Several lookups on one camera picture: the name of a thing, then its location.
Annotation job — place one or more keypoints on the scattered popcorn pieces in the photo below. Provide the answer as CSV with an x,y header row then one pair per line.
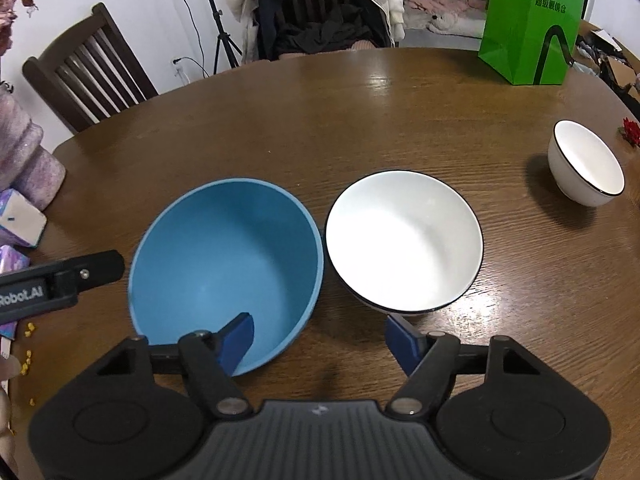
x,y
30,329

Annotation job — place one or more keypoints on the white plush toy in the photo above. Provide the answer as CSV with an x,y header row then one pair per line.
x,y
445,22

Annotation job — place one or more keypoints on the purple ribbed vase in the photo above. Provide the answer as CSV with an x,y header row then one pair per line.
x,y
25,160

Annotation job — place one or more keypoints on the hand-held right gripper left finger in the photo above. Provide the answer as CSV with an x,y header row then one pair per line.
x,y
240,340

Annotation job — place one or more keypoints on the red flower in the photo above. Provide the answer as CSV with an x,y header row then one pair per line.
x,y
631,132

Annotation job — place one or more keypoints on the black studio light stand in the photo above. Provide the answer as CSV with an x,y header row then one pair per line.
x,y
220,42

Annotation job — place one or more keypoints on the wooden chair with cushion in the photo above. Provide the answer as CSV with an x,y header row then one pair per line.
x,y
320,0

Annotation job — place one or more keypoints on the purple white tissue pack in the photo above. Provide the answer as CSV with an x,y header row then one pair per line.
x,y
22,220

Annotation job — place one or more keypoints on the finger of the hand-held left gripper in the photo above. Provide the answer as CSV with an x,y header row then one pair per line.
x,y
100,267

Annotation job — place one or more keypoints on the small white bowl black rim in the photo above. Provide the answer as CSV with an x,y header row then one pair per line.
x,y
585,160

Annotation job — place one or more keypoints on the dark wooden chair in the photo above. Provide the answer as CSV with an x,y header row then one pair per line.
x,y
65,44

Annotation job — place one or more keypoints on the black crumpled garment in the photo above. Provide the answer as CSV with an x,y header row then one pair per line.
x,y
325,35

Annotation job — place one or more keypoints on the person's left hand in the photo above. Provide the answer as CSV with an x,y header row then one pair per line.
x,y
6,440

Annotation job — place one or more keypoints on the white wall socket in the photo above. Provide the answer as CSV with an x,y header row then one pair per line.
x,y
176,67

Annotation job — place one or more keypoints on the open cardboard box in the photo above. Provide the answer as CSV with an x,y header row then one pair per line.
x,y
617,67

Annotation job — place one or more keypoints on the blue bowl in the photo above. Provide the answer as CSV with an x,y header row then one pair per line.
x,y
225,260

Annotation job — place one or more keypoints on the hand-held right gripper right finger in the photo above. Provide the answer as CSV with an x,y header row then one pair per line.
x,y
402,345

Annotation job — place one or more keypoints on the large white bowl black rim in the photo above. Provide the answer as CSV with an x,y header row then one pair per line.
x,y
405,240

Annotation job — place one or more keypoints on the green paper bag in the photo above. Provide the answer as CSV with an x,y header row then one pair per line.
x,y
520,25

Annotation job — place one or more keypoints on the pink blanket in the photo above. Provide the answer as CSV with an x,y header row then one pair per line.
x,y
420,7

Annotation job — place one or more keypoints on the dark blue garment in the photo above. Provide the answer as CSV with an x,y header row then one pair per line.
x,y
267,20

